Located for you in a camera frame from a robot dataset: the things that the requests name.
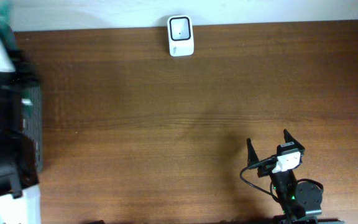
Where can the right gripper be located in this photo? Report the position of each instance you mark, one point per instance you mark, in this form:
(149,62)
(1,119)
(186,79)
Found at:
(252,158)

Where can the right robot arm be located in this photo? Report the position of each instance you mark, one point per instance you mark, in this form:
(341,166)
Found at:
(300,199)

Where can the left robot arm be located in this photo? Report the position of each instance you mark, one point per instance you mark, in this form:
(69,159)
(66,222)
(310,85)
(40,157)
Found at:
(20,134)

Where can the white barcode scanner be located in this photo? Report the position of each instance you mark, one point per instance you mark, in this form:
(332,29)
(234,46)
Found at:
(180,36)

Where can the grey plastic mesh basket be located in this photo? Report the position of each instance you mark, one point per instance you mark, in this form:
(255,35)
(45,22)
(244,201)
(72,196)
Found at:
(31,102)

